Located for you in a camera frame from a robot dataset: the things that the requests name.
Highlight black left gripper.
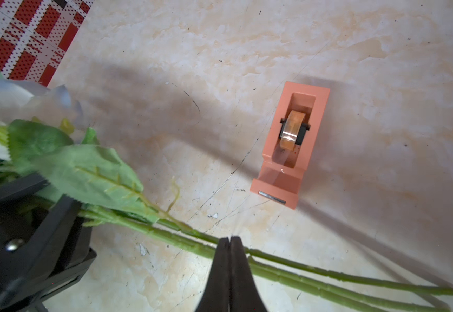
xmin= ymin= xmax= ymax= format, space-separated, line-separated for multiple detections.
xmin=0 ymin=174 xmax=96 ymax=311

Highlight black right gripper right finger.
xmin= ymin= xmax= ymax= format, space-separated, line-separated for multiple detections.
xmin=230 ymin=237 xmax=267 ymax=312

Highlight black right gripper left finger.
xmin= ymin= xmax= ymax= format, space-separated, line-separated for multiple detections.
xmin=196 ymin=238 xmax=231 ymax=312

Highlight white rose bouquet green stems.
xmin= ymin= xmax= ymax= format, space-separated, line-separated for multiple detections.
xmin=0 ymin=69 xmax=453 ymax=312

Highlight orange tape dispenser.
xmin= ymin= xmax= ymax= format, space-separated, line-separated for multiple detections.
xmin=251 ymin=82 xmax=330 ymax=209

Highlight clear tape roll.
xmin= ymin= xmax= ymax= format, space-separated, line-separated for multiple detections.
xmin=279 ymin=110 xmax=308 ymax=151

